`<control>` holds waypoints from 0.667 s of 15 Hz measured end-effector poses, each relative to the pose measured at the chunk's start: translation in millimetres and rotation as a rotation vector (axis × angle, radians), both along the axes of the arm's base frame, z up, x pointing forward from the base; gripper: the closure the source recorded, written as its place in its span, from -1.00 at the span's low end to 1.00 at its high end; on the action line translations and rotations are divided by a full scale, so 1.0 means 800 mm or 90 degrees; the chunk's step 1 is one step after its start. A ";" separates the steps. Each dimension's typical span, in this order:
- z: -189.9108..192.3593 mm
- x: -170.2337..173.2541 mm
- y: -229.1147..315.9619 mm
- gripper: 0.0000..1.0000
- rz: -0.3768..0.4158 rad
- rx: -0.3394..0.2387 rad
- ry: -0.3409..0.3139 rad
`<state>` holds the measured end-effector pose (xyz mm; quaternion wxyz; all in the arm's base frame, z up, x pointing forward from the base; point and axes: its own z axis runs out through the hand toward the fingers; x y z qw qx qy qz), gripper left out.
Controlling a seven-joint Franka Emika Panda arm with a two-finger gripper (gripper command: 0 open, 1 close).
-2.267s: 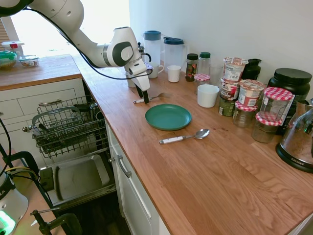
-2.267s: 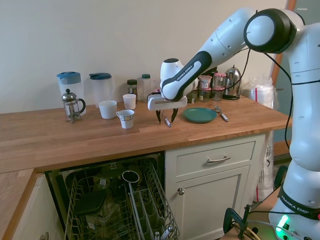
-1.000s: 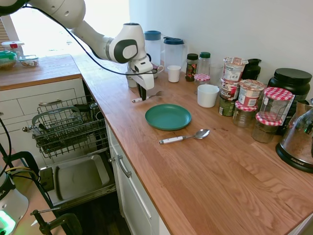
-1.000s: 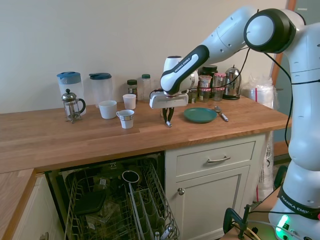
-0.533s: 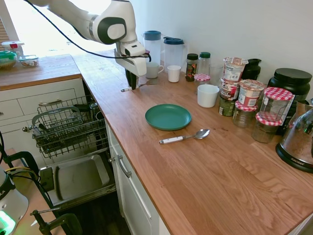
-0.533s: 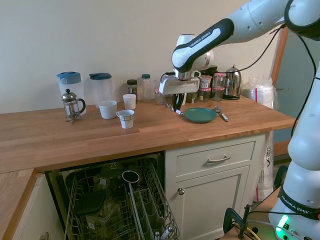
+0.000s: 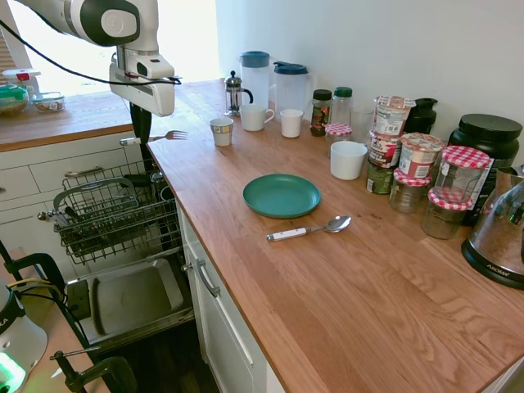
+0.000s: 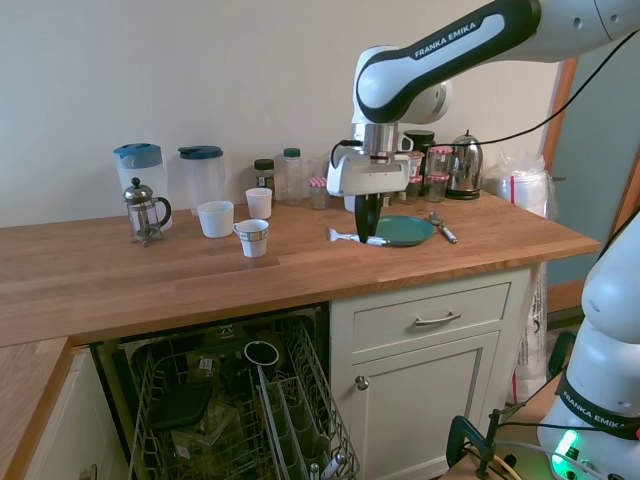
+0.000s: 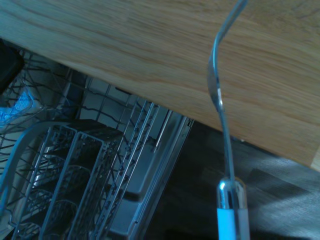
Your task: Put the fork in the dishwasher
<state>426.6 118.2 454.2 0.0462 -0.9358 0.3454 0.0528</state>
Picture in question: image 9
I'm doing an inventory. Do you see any black plastic object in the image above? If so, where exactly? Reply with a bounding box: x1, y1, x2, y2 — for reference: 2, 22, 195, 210
0, 38, 25, 95

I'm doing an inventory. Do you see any dishwasher wire rack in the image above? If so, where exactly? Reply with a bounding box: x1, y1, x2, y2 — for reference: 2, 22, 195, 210
0, 48, 176, 240

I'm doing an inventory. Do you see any stainless dishwasher tub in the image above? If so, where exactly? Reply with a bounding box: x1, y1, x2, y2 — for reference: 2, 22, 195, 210
74, 74, 196, 240

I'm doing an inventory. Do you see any blue item in rack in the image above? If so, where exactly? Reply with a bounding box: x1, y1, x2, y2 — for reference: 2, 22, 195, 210
0, 91, 35, 126

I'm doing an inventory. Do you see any grey plastic cutlery basket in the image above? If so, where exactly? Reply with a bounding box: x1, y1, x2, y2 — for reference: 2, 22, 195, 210
0, 120, 129, 240

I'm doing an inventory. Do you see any metal fork white handle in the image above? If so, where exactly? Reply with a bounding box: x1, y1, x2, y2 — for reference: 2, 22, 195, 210
206, 0, 251, 240

